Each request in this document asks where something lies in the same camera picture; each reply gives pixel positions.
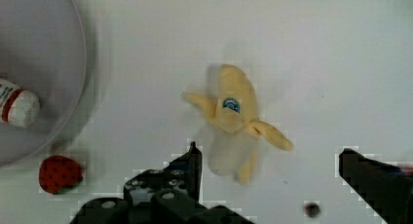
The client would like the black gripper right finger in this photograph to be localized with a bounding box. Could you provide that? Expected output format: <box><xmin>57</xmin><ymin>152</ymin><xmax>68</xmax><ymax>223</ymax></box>
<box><xmin>338</xmin><ymin>148</ymin><xmax>413</xmax><ymax>224</ymax></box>

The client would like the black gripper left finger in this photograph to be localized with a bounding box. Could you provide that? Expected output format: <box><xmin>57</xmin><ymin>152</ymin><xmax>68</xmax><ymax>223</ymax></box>
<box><xmin>123</xmin><ymin>141</ymin><xmax>203</xmax><ymax>205</ymax></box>

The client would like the yellow plush peeled banana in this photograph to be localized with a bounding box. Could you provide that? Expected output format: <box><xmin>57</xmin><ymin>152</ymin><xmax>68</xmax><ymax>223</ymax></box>
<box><xmin>184</xmin><ymin>64</ymin><xmax>293</xmax><ymax>184</ymax></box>

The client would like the dark red plush strawberry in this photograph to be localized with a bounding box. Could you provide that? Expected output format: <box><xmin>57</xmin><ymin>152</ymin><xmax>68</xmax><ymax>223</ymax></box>
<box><xmin>39</xmin><ymin>155</ymin><xmax>83</xmax><ymax>195</ymax></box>

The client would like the red plush ketchup bottle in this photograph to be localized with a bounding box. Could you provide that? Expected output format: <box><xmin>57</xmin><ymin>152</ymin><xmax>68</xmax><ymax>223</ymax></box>
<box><xmin>0</xmin><ymin>78</ymin><xmax>40</xmax><ymax>128</ymax></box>

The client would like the grey round plate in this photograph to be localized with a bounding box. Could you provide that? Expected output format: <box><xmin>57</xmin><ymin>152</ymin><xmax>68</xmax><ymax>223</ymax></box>
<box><xmin>0</xmin><ymin>0</ymin><xmax>87</xmax><ymax>167</ymax></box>

